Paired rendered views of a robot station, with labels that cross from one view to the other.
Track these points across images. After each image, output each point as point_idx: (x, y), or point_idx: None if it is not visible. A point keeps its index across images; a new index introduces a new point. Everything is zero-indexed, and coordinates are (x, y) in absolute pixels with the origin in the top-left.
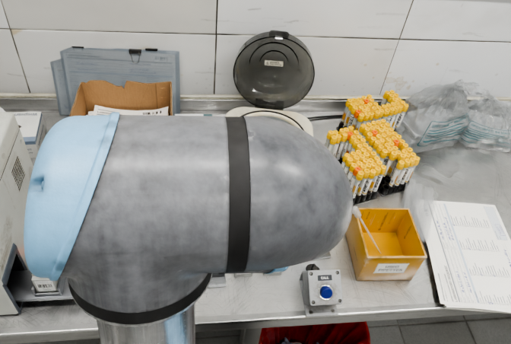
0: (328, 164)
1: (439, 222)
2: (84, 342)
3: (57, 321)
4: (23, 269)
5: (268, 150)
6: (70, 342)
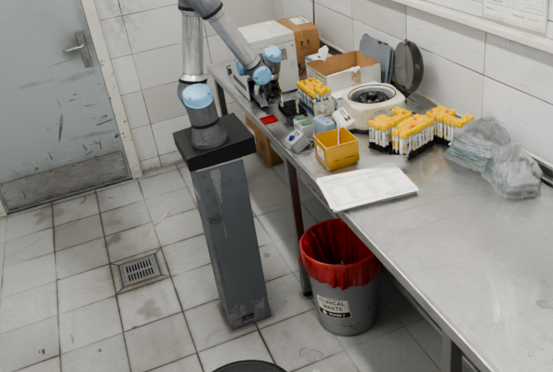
0: None
1: (379, 171)
2: (319, 220)
3: (251, 108)
4: None
5: None
6: (316, 216)
